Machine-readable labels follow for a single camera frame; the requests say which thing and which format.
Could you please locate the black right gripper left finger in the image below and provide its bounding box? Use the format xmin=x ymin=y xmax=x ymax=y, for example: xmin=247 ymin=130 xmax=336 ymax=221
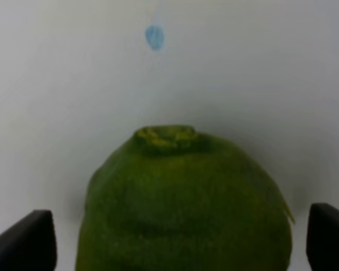
xmin=0 ymin=209 xmax=57 ymax=270

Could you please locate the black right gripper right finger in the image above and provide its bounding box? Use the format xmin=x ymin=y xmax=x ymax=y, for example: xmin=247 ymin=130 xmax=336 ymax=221
xmin=306 ymin=203 xmax=339 ymax=271

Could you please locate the green lime fruit toy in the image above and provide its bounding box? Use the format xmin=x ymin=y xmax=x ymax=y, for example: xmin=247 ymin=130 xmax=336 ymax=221
xmin=75 ymin=125 xmax=294 ymax=270

